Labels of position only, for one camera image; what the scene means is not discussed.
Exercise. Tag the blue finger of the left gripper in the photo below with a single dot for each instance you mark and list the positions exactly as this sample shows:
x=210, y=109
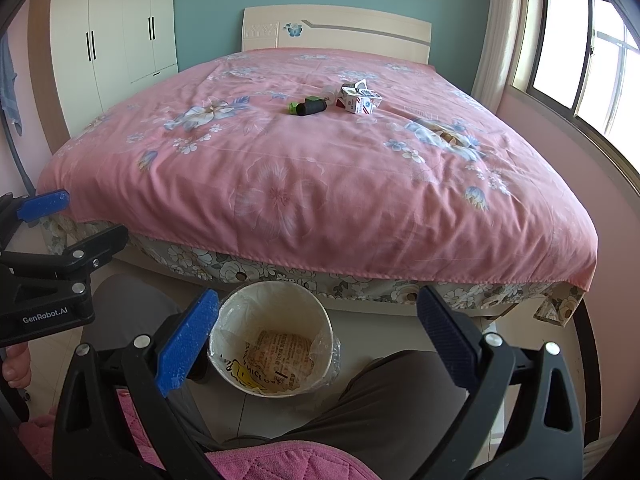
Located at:
x=93, y=252
x=33, y=208

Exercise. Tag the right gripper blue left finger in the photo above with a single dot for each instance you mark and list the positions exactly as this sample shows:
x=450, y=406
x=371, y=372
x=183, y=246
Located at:
x=189, y=335

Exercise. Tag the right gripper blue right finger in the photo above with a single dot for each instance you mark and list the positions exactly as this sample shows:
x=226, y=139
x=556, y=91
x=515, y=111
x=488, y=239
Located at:
x=453, y=336

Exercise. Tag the black foam roll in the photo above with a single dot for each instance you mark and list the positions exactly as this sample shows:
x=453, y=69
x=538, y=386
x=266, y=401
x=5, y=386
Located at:
x=310, y=107

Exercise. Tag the white milk carton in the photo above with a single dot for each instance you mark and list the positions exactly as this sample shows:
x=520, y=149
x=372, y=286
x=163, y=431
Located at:
x=358, y=100

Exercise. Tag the translucent plastic cup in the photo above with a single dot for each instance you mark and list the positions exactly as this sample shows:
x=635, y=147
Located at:
x=330, y=94

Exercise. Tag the white yogurt cup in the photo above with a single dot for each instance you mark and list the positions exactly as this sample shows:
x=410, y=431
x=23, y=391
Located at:
x=356, y=85

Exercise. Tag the white trash bin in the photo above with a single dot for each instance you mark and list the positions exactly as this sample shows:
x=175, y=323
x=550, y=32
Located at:
x=282, y=307

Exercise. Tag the person's left hand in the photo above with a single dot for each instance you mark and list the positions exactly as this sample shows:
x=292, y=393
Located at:
x=16, y=367

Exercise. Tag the printed paper wrapper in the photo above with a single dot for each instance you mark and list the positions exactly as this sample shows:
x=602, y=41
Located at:
x=277, y=362

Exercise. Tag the blue hanging towel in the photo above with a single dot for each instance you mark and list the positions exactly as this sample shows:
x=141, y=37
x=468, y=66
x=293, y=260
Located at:
x=7, y=87

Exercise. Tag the pink quilted slipper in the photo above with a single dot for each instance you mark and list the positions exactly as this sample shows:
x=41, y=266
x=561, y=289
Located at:
x=283, y=460

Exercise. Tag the cream wardrobe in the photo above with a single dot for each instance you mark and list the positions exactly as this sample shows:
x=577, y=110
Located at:
x=104, y=51

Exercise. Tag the pink floral bed cover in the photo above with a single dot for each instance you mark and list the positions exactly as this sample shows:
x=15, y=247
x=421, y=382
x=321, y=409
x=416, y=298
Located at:
x=221, y=130

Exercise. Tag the cream wooden headboard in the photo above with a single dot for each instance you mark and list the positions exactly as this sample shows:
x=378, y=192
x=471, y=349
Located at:
x=319, y=26

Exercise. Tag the white curtain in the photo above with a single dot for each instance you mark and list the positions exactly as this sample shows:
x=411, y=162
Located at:
x=495, y=60

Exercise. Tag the window with frame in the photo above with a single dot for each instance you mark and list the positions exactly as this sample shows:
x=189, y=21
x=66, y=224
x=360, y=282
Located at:
x=579, y=59

